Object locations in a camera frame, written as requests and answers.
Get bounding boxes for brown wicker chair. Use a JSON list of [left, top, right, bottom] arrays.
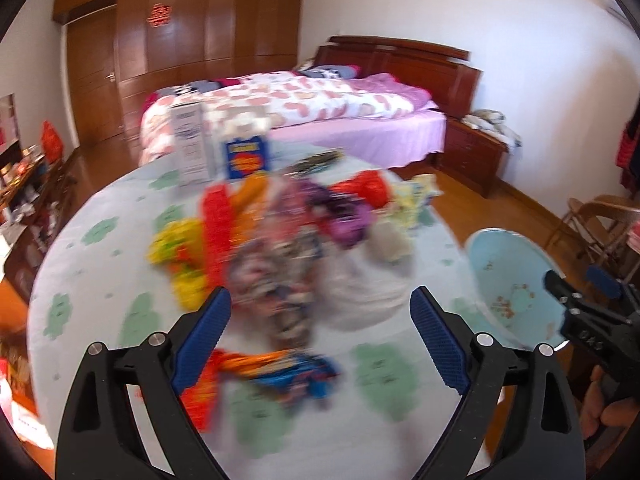
[[544, 194, 639, 282]]

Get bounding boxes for blue look milk carton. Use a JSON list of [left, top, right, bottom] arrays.
[[220, 110, 271, 180]]

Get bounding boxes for person's right hand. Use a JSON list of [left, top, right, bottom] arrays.
[[579, 364, 640, 441]]

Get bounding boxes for striped cloth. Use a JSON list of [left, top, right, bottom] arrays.
[[227, 226, 323, 350]]

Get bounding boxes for red honeycomb paper decoration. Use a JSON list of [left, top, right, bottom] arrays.
[[201, 182, 234, 289]]

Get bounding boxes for pink heart quilt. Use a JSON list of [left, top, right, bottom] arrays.
[[139, 66, 446, 168]]

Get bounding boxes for brown wooden wardrobe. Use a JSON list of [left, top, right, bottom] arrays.
[[52, 0, 302, 140]]

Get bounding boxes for hanging red clothes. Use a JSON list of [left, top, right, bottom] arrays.
[[616, 106, 640, 195]]

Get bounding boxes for wooden door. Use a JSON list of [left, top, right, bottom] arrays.
[[66, 6, 124, 148]]

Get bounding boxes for red orange wrapper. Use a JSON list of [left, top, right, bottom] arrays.
[[180, 350, 291, 432]]

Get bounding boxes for red double happiness sticker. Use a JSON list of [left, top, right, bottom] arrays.
[[146, 3, 171, 28]]

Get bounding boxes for white milk carton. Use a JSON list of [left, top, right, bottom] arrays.
[[170, 102, 214, 185]]

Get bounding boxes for wooden nightstand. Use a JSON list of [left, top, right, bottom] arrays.
[[437, 117, 508, 198]]

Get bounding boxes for television with red cloth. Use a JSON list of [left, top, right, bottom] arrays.
[[0, 93, 21, 155]]

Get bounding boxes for purple wrapper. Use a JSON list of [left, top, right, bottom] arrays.
[[296, 179, 374, 250]]

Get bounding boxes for red plastic bag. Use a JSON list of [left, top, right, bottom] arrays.
[[329, 169, 392, 209]]

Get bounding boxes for orange snack wrapper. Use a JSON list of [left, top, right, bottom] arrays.
[[230, 171, 269, 247]]

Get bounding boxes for wooden tv cabinet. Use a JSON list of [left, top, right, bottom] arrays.
[[2, 157, 77, 304]]

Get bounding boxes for cloud pattern tablecloth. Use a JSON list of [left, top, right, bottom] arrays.
[[27, 142, 494, 480]]

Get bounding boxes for clothes pile on nightstand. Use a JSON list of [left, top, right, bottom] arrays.
[[461, 110, 522, 151]]

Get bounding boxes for wooden bed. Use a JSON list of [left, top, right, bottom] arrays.
[[139, 36, 480, 168]]

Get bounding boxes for clear plastic bag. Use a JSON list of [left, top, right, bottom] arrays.
[[318, 219, 414, 332]]

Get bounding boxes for red gift bag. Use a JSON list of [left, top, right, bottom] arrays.
[[40, 120, 64, 165]]

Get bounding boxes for pink striped towel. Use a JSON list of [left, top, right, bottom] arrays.
[[627, 221, 640, 254]]

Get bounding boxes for blue wrapper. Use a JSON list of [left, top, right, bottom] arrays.
[[250, 352, 342, 406]]

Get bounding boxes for yellow white plastic bag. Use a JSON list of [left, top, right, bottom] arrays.
[[387, 174, 442, 230]]

